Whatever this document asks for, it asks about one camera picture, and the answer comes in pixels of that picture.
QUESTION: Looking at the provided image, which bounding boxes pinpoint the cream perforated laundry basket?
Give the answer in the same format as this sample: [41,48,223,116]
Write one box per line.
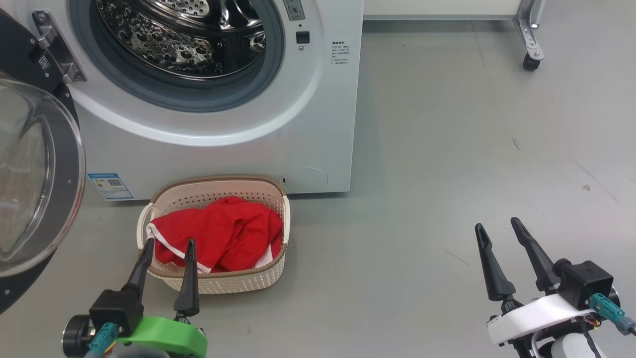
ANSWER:
[137,175,291,294]

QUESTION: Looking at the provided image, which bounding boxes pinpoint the white front-load washing machine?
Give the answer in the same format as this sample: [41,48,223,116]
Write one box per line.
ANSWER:
[0,0,365,202]

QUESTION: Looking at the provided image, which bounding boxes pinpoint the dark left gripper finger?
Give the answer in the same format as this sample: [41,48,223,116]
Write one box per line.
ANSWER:
[173,238,200,319]
[122,238,156,301]

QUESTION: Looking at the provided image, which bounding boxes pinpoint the white wheeled partition panel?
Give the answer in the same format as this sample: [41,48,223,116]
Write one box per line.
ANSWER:
[363,0,546,71]

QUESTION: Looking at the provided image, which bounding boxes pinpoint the left camera cable teal plug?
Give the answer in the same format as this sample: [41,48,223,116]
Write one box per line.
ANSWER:
[83,323,119,358]

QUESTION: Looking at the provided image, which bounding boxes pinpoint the round black glass washer door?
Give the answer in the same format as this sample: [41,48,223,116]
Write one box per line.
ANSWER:
[0,7,86,315]

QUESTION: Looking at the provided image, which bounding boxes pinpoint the blue white energy label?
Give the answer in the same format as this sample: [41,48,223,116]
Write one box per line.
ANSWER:
[87,173,134,201]

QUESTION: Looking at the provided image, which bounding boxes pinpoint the red garment with white trim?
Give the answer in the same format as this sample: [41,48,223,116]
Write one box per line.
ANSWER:
[147,196,284,274]

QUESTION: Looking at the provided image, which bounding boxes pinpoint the right camera cable teal plug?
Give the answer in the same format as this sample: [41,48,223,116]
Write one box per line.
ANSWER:
[590,293,636,335]

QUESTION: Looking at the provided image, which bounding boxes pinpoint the camera cable teal plug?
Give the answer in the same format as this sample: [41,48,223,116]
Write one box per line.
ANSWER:
[590,293,636,335]
[83,323,119,358]

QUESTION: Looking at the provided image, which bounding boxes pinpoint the stainless steel washing machine drum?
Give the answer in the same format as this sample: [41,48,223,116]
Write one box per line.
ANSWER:
[94,0,266,79]

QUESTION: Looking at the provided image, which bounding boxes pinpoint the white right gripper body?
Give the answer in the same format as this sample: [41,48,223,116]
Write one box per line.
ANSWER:
[487,293,597,346]

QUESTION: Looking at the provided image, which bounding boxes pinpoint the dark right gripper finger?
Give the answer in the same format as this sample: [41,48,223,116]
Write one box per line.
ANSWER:
[510,217,561,294]
[475,223,517,302]

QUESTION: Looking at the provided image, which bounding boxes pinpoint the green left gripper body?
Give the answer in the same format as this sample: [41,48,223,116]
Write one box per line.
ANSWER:
[117,316,208,358]

